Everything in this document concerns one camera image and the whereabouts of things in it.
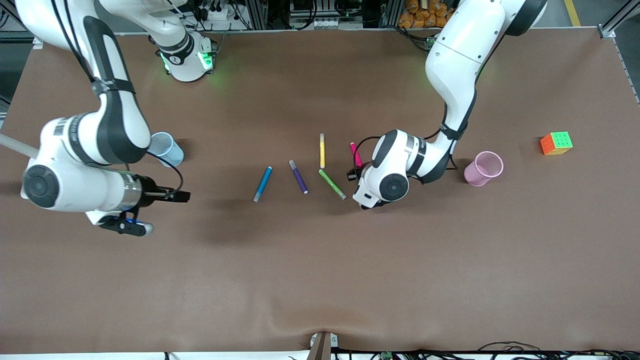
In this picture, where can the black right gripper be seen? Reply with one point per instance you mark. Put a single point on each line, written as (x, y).
(149, 192)

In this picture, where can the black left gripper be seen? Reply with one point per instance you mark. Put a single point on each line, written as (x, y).
(351, 172)

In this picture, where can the pink marker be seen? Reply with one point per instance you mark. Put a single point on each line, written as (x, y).
(356, 154)

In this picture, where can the blue marker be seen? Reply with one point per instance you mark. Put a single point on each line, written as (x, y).
(263, 184)

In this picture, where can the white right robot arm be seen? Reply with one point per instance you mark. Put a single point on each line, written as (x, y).
(115, 125)

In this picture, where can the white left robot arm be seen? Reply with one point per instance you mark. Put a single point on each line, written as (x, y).
(450, 65)

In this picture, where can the green marker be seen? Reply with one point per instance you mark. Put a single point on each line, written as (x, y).
(332, 184)

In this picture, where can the yellow marker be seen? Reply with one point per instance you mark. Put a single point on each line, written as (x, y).
(322, 150)

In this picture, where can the light blue plastic cup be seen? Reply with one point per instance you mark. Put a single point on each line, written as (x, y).
(170, 150)

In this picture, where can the purple marker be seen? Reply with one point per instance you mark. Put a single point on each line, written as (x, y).
(298, 177)

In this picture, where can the pink plastic cup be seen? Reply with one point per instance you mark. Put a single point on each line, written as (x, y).
(480, 172)

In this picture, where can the orange snack bag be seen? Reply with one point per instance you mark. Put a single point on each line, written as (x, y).
(422, 14)

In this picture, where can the small green circuit board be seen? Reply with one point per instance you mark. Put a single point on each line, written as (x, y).
(386, 356)

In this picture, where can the white power strip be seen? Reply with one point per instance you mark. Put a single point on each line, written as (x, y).
(222, 14)

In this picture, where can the multicoloured puzzle cube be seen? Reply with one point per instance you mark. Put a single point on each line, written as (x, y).
(556, 144)

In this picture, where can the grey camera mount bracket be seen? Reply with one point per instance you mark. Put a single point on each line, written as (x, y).
(322, 346)

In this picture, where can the aluminium frame with diagonal struts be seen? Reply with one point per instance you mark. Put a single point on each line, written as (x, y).
(6, 20)

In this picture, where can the aluminium frame with corner bracket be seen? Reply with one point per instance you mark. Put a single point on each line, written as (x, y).
(617, 20)

